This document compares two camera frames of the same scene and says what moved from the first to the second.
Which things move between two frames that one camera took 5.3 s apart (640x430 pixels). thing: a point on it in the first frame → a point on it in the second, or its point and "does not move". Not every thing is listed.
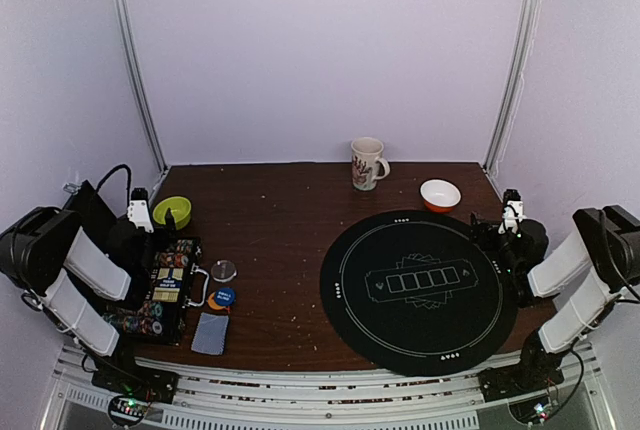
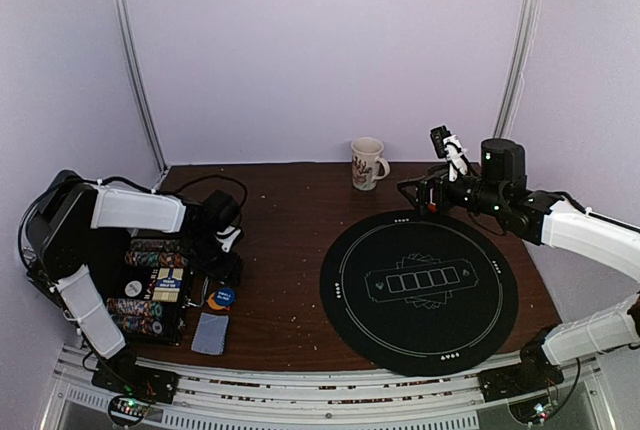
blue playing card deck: (211, 334) does not move
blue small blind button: (225, 296) does not move
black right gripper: (489, 229) → (430, 191)
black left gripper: (161, 239) → (227, 272)
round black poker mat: (418, 293) does not move
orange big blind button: (213, 303) does not move
